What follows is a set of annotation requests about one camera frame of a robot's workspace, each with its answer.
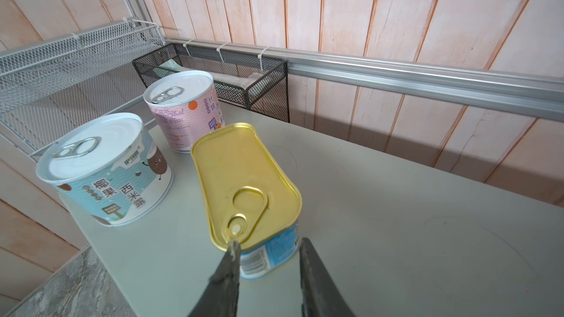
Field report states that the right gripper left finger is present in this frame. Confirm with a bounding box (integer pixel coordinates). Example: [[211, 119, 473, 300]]
[[189, 241, 241, 316]]

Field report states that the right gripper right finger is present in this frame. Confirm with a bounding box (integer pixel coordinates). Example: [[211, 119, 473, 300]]
[[299, 238, 354, 317]]

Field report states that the gold rectangular tin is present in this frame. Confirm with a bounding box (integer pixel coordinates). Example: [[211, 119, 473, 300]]
[[191, 123, 303, 280]]

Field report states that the teal label can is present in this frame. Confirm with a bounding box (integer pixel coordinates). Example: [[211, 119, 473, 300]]
[[36, 112, 174, 227]]

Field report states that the pink label can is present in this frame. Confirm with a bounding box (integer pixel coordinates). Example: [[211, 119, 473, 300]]
[[143, 70, 226, 153]]

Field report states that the grey metal cabinet counter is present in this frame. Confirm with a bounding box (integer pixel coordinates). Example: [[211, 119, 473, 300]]
[[65, 104, 563, 316]]

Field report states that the paper in black basket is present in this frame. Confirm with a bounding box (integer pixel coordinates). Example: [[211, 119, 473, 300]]
[[156, 59, 265, 91]]

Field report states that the black mesh wall basket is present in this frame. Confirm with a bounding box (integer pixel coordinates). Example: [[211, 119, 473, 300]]
[[132, 43, 290, 123]]

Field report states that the white wire mesh shelf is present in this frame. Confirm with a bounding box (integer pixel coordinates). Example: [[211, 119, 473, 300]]
[[1, 18, 165, 161]]

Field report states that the aluminium back rail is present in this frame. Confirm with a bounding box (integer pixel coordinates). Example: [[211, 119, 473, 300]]
[[168, 38, 563, 122]]

